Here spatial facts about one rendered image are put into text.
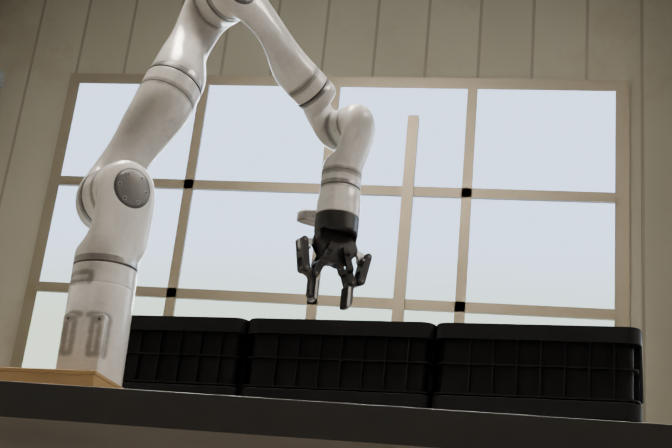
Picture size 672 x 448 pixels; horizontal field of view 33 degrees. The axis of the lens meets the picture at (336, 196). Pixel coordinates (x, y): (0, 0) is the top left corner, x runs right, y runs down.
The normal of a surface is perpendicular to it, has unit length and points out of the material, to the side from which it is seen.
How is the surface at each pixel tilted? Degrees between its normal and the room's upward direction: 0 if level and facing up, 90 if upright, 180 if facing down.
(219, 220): 90
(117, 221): 93
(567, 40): 90
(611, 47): 90
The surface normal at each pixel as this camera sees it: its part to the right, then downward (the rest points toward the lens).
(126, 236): 0.68, -0.22
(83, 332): -0.18, -0.36
